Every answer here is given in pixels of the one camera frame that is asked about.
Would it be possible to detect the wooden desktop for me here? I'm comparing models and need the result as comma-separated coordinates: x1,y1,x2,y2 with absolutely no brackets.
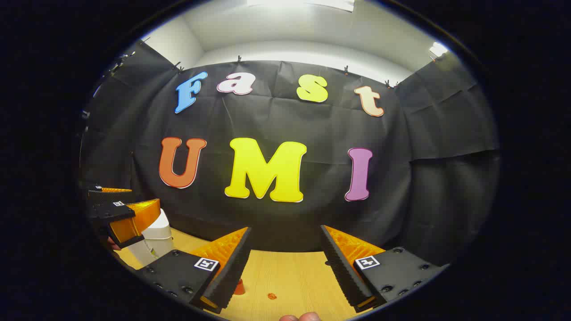
114,227,384,321

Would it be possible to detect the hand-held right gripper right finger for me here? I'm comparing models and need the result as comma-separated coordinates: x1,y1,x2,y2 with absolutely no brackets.
320,225,450,313

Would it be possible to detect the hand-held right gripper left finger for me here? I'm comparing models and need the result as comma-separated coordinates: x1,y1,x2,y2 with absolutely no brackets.
136,226,252,314

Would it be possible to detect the black backdrop cloth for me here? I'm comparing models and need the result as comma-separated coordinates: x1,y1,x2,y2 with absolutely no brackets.
79,39,500,268

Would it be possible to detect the white desktop garbage bin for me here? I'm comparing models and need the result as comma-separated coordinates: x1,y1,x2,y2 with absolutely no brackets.
128,209,174,268

